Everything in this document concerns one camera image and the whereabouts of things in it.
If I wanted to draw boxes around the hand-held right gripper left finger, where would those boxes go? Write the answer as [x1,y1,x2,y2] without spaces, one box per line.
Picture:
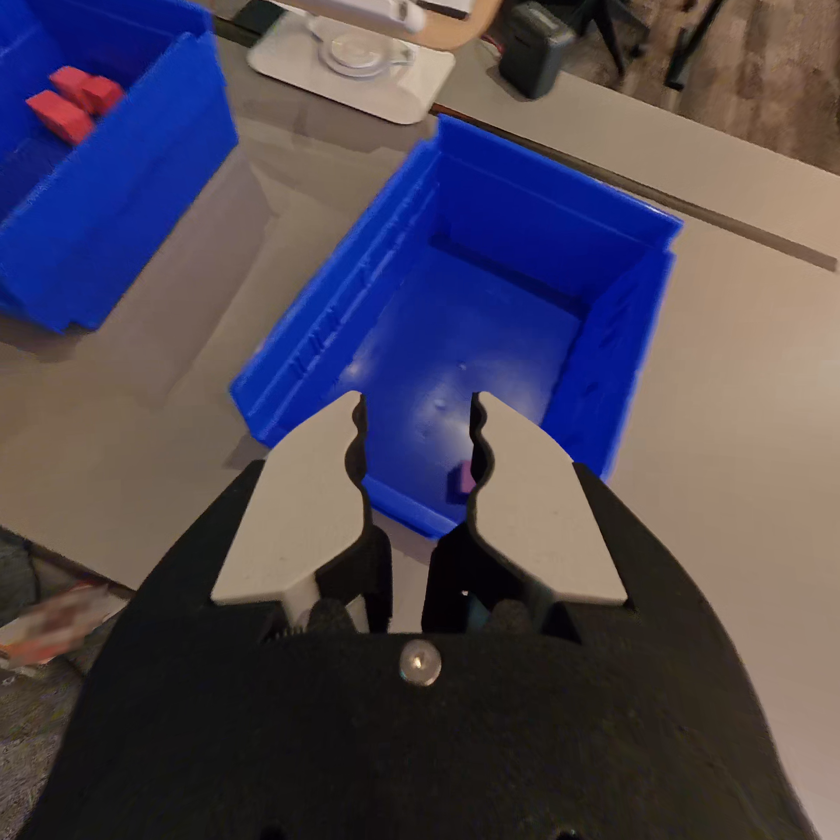
[211,392,367,606]

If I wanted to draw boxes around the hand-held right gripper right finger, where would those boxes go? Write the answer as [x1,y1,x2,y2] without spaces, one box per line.
[467,392,629,606]

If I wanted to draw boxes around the blue plastic bin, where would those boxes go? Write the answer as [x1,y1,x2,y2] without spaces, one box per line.
[230,113,685,540]
[0,0,238,336]

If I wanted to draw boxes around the red cube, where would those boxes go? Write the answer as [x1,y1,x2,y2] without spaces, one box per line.
[49,66,93,101]
[82,75,126,116]
[26,91,96,145]

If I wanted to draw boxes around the red white booklet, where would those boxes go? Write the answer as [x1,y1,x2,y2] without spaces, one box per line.
[0,583,129,667]

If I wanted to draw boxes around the black box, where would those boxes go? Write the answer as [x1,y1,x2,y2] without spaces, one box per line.
[499,0,578,101]

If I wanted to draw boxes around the black office chair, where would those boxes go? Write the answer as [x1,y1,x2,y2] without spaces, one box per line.
[577,0,729,91]

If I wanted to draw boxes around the white clip bar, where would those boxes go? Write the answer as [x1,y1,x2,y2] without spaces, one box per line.
[289,0,427,34]

